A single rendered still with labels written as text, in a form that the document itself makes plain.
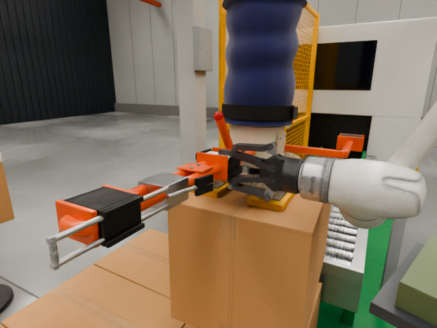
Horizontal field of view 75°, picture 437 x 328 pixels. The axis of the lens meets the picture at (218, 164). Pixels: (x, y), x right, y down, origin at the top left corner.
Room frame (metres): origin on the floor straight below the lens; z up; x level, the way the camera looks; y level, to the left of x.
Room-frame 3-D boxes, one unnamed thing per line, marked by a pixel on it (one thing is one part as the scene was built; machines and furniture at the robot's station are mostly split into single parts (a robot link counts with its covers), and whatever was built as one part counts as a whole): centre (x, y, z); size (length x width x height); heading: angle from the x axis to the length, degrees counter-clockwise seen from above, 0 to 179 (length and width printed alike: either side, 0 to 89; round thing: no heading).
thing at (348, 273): (1.22, -0.32, 0.58); 0.70 x 0.03 x 0.06; 61
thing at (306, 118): (2.97, -0.82, 1.05); 1.17 x 0.10 x 2.10; 151
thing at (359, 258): (2.08, -1.17, 0.50); 2.31 x 0.05 x 0.19; 151
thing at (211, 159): (0.68, 0.00, 1.20); 0.10 x 0.08 x 0.06; 62
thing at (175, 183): (0.49, 0.10, 1.20); 0.07 x 0.07 x 0.04; 62
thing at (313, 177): (0.56, -0.20, 1.20); 0.09 x 0.06 x 0.09; 151
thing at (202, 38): (2.31, 0.12, 1.62); 0.20 x 0.05 x 0.30; 151
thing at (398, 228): (1.48, -1.04, 0.50); 0.07 x 0.07 x 1.00; 61
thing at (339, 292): (1.22, -0.32, 0.47); 0.70 x 0.03 x 0.15; 61
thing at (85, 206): (0.37, 0.17, 1.21); 0.08 x 0.07 x 0.05; 152
